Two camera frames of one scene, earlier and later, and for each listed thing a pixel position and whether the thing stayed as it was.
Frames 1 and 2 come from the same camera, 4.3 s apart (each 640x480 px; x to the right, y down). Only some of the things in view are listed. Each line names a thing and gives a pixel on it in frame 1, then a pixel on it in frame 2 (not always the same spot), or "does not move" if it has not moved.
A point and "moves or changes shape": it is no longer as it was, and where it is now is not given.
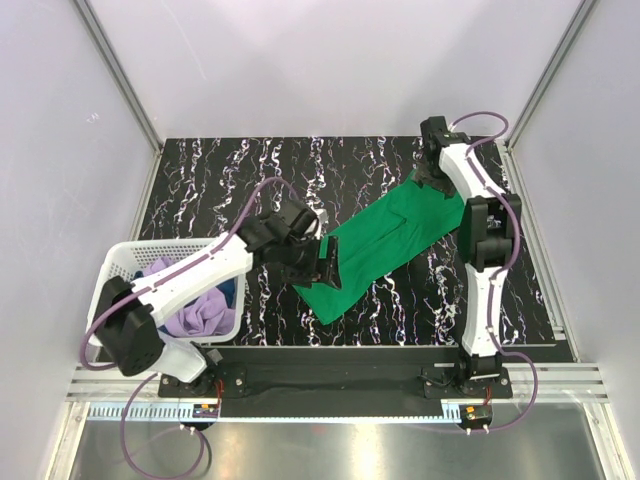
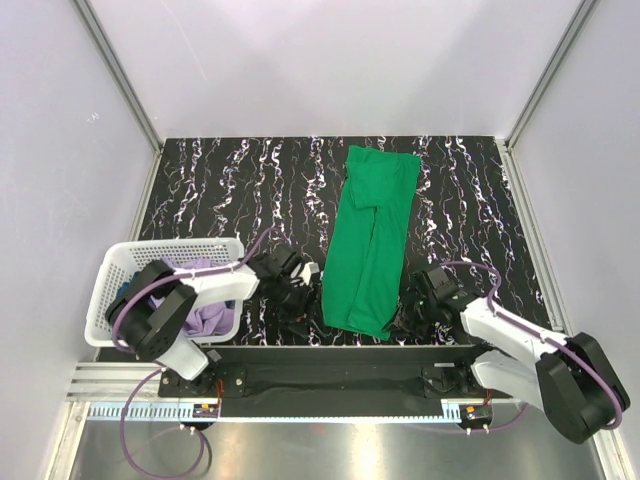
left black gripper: (323, 268) to (308, 312)
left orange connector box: (205, 411) does not move
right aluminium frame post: (571, 33) does not move
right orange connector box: (476, 413) does not move
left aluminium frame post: (103, 50) does not move
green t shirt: (378, 244) moves or changes shape
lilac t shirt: (211, 315) does not move
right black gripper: (444, 185) to (404, 321)
